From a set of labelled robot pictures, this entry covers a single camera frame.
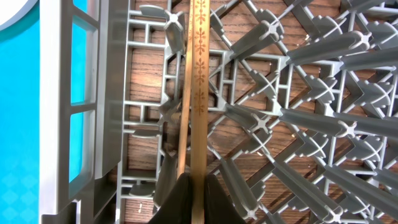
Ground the grey dishwasher rack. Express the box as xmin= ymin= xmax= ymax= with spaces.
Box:
xmin=39 ymin=0 xmax=398 ymax=224

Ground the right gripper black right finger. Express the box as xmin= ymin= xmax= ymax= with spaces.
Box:
xmin=204 ymin=174 xmax=246 ymax=224

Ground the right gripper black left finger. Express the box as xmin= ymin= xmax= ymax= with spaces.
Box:
xmin=148 ymin=173 xmax=193 ymax=224

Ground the teal serving tray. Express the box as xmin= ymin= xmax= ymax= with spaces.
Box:
xmin=1 ymin=1 xmax=95 ymax=223

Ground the large pink plate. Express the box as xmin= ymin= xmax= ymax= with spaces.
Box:
xmin=0 ymin=0 xmax=38 ymax=30

